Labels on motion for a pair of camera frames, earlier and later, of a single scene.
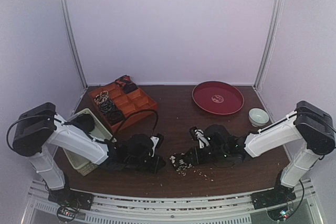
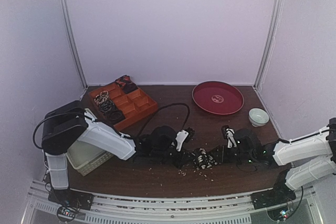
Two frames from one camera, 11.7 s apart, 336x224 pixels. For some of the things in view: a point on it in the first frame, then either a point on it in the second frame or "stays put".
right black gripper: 192,156 → 224,153
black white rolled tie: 107,106 stays put
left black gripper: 156,167 → 183,160
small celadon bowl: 258,117 stays put
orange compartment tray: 133,105 stays put
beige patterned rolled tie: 99,98 stays put
